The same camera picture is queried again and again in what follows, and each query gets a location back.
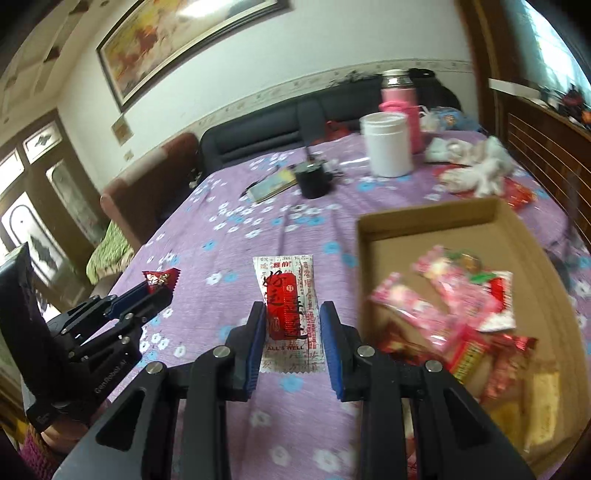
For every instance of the green candy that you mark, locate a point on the green candy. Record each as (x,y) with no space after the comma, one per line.
(466,261)
(480,278)

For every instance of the black cup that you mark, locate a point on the black cup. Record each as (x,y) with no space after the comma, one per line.
(314,182)

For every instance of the red black tool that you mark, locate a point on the red black tool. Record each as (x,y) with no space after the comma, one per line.
(575,99)

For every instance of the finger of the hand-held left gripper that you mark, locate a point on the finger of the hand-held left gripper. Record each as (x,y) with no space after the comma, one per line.
(147,307)
(131,297)

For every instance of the white flat box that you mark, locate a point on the white flat box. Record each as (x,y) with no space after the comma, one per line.
(512,87)

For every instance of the wooden brick-pattern cabinet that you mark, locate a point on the wooden brick-pattern cabinet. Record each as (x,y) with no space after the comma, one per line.
(531,124)

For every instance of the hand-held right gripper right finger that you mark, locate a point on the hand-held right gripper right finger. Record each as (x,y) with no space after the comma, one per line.
(331,350)

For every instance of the red cloth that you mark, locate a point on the red cloth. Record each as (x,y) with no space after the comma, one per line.
(336,129)

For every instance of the red gold snack packet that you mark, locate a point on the red gold snack packet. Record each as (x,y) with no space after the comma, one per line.
(466,357)

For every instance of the person's left forearm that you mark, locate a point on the person's left forearm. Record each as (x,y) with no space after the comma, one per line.
(37,454)

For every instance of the dark red snack packet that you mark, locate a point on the dark red snack packet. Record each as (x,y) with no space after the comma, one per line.
(401,344)

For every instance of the framed horse painting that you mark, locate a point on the framed horse painting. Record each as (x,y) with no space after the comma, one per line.
(175,41)

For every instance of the white red snack packet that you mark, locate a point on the white red snack packet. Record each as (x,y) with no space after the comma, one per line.
(288,295)
(496,304)

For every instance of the white socks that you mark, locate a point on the white socks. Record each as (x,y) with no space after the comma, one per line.
(485,170)

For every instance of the window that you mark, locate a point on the window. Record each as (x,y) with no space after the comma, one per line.
(545,41)

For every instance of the pink sleeved bottle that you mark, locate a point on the pink sleeved bottle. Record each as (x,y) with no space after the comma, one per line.
(399,97)

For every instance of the clear plastic bag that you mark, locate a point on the clear plastic bag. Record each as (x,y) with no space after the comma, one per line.
(450,119)

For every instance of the brown chair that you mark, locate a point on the brown chair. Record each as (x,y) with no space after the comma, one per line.
(152,175)

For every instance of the smartphone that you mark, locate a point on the smartphone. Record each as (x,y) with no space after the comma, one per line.
(272,184)

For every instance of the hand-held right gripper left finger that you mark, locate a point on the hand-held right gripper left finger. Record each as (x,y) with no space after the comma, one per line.
(254,350)

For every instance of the green cushion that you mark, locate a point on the green cushion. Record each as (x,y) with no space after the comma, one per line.
(108,256)

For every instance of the wooden glass door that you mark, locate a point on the wooden glass door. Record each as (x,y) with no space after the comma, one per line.
(69,198)

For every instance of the shallow cardboard box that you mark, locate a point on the shallow cardboard box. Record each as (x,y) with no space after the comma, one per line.
(397,261)

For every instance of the red gold candy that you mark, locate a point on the red gold candy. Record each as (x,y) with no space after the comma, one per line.
(505,369)

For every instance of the black cloth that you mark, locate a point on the black cloth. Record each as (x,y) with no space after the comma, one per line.
(438,90)

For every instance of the red foil packet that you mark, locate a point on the red foil packet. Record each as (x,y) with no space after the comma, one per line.
(519,196)

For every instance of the white jar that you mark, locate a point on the white jar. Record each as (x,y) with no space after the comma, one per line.
(388,147)

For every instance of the black sofa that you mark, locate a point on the black sofa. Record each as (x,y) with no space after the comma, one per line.
(258,134)

